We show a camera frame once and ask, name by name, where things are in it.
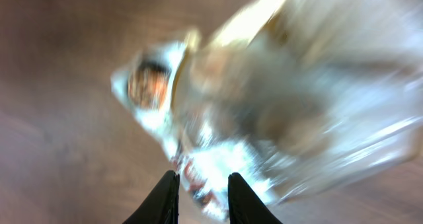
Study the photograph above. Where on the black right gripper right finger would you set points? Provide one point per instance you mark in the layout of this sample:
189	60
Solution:
245	207

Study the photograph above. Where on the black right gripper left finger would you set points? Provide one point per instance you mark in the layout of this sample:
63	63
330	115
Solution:
161	205

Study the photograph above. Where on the brown white wrapper packet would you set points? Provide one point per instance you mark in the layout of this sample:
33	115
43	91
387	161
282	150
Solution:
200	137

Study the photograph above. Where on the brown Pantree pouch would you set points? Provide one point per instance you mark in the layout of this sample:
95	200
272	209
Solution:
329	91

